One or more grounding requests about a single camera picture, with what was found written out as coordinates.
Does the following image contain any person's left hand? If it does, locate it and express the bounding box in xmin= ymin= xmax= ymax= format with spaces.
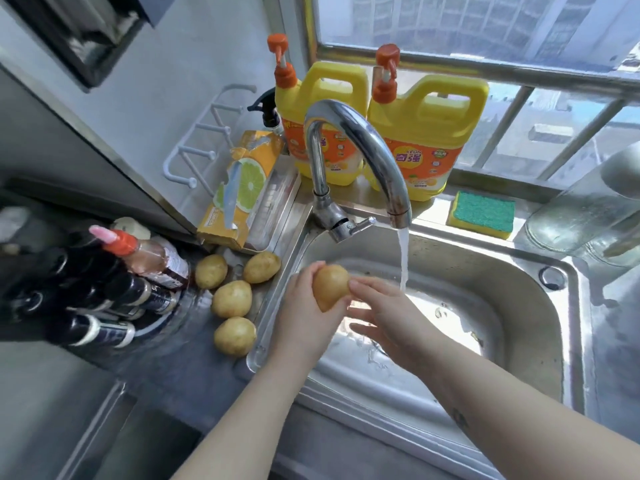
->
xmin=266 ymin=261 xmax=353 ymax=369

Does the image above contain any person's right hand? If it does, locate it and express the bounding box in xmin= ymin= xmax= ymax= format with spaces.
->
xmin=346 ymin=277 xmax=452 ymax=378

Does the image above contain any yellow potato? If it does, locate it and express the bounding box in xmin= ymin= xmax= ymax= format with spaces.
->
xmin=312 ymin=264 xmax=352 ymax=313
xmin=211 ymin=280 xmax=253 ymax=319
xmin=242 ymin=251 xmax=282 ymax=285
xmin=194 ymin=254 xmax=229 ymax=290
xmin=213 ymin=317 xmax=258 ymax=358

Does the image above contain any person's left forearm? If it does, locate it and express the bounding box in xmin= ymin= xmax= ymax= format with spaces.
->
xmin=169 ymin=356 xmax=313 ymax=480

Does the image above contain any person's right forearm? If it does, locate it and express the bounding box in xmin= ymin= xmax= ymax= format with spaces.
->
xmin=419 ymin=345 xmax=640 ymax=480

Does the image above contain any running water stream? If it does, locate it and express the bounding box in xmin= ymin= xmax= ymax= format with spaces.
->
xmin=397 ymin=228 xmax=411 ymax=291

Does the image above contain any orange box with lime print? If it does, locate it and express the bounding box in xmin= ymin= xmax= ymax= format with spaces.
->
xmin=196 ymin=130 xmax=286 ymax=251

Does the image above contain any stainless steel sink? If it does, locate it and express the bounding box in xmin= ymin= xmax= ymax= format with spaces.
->
xmin=246 ymin=221 xmax=593 ymax=480

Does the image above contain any green and yellow sponge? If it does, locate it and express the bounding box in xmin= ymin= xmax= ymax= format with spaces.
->
xmin=446 ymin=190 xmax=516 ymax=240

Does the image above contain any chrome curved faucet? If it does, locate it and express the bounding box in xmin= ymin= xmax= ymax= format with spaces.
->
xmin=303 ymin=99 xmax=413 ymax=244

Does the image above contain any clear bottle with orange cap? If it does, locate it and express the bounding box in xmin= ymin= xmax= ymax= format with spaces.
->
xmin=88 ymin=225 xmax=191 ymax=291

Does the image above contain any dark sauce bottle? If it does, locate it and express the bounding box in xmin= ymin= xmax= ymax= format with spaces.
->
xmin=27 ymin=247 xmax=76 ymax=288
xmin=10 ymin=289 xmax=68 ymax=318
xmin=102 ymin=271 xmax=179 ymax=316
xmin=46 ymin=313 xmax=137 ymax=349

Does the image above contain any yellow detergent jug orange pump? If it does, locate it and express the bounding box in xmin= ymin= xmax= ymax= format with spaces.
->
xmin=266 ymin=33 xmax=371 ymax=187
xmin=363 ymin=43 xmax=490 ymax=202

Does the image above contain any black spray bottle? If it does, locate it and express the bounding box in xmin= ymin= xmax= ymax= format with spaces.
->
xmin=247 ymin=87 xmax=287 ymax=143

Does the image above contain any pale garlic bulb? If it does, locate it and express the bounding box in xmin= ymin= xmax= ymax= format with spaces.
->
xmin=109 ymin=217 xmax=152 ymax=241

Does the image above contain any large clear glass jar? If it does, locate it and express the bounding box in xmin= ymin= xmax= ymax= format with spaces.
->
xmin=523 ymin=141 xmax=640 ymax=255

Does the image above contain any metal window railing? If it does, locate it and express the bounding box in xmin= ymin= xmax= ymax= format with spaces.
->
xmin=318 ymin=42 xmax=640 ymax=183

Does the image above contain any small clear glass jar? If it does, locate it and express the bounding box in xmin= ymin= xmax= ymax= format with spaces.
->
xmin=582 ymin=215 xmax=640 ymax=269

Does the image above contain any grey cabinet door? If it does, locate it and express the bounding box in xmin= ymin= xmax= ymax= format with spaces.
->
xmin=0 ymin=342 xmax=203 ymax=480

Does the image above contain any stainless steel panel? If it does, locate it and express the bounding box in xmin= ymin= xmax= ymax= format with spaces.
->
xmin=0 ymin=47 xmax=201 ymax=236

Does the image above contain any black range hood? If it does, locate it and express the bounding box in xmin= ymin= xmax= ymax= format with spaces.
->
xmin=0 ymin=0 xmax=178 ymax=91

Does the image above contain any white wall rack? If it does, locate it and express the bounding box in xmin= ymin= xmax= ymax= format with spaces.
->
xmin=162 ymin=84 xmax=258 ymax=189

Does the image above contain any yellow window frame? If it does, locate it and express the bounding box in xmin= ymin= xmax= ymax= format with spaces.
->
xmin=300 ymin=0 xmax=321 ymax=68

